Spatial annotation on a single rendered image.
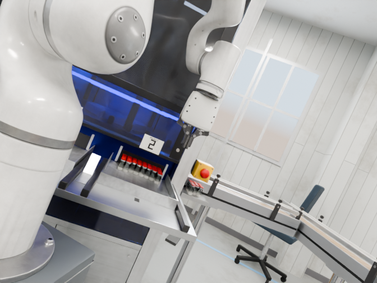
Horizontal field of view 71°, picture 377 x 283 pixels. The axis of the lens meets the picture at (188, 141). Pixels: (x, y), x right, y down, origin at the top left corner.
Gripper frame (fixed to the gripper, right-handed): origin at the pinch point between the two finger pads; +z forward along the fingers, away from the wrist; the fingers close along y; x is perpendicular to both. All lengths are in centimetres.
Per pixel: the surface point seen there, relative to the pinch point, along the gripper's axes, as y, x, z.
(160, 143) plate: 4.1, -27.8, 6.7
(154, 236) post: -10, -28, 44
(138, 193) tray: 7.2, -1.9, 21.1
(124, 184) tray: 12.3, -1.9, 20.0
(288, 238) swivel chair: -166, -148, 59
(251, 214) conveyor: -53, -39, 23
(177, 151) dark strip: -3.8, -27.7, 6.9
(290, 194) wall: -209, -234, 24
